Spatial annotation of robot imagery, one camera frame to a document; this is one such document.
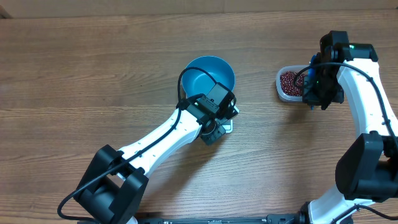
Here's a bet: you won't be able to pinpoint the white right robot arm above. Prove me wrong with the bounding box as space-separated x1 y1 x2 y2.
293 30 397 223

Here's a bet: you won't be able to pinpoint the white digital kitchen scale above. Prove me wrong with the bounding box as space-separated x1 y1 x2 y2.
222 106 240 134

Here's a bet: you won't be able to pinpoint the red adzuki beans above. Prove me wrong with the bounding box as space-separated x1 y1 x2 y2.
280 71 302 96

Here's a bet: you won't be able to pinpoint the blue plastic measuring scoop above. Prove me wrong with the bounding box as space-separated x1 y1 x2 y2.
308 55 317 93

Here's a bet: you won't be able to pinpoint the blue metal bowl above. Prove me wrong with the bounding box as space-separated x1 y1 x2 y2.
182 55 236 97

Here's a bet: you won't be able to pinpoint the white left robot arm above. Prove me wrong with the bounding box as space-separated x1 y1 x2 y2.
71 95 239 223

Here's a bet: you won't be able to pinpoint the clear plastic food container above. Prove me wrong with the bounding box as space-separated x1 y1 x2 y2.
275 65 306 103

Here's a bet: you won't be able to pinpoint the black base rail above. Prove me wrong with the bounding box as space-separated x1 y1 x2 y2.
135 213 312 224

